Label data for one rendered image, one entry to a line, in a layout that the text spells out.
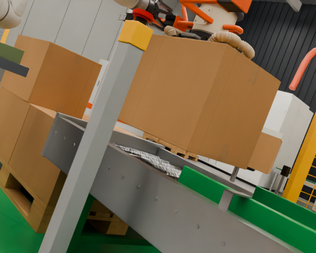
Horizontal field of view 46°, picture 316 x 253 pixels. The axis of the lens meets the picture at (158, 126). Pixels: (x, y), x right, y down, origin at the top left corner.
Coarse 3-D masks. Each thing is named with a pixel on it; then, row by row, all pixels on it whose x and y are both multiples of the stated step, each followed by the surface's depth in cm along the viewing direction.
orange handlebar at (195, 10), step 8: (184, 0) 140; (192, 0) 137; (200, 0) 134; (208, 0) 131; (192, 8) 146; (200, 16) 151; (208, 16) 153; (184, 24) 173; (192, 24) 169; (224, 24) 156; (232, 32) 157; (240, 32) 153
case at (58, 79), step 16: (32, 48) 246; (48, 48) 228; (64, 48) 235; (32, 64) 239; (48, 64) 231; (64, 64) 238; (80, 64) 244; (96, 64) 252; (16, 80) 252; (32, 80) 232; (48, 80) 234; (64, 80) 240; (80, 80) 247; (96, 80) 255; (32, 96) 230; (48, 96) 237; (64, 96) 243; (80, 96) 250; (64, 112) 246; (80, 112) 254
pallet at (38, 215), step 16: (0, 160) 237; (0, 176) 231; (16, 176) 215; (16, 192) 223; (32, 192) 197; (32, 208) 193; (48, 208) 184; (32, 224) 189; (48, 224) 187; (96, 224) 221; (112, 224) 214
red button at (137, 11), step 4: (136, 8) 113; (132, 12) 113; (136, 12) 111; (140, 12) 111; (144, 12) 111; (148, 12) 112; (136, 16) 113; (140, 16) 111; (144, 16) 112; (148, 16) 112; (152, 16) 114; (136, 20) 113; (140, 20) 112; (144, 20) 113; (148, 20) 113; (152, 20) 113; (144, 24) 113
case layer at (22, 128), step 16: (0, 96) 266; (16, 96) 246; (0, 112) 258; (16, 112) 239; (32, 112) 222; (48, 112) 217; (0, 128) 251; (16, 128) 233; (32, 128) 217; (48, 128) 203; (0, 144) 244; (16, 144) 227; (32, 144) 212; (16, 160) 221; (32, 160) 207; (48, 160) 194; (32, 176) 202; (48, 176) 190; (64, 176) 186; (48, 192) 186; (96, 208) 204
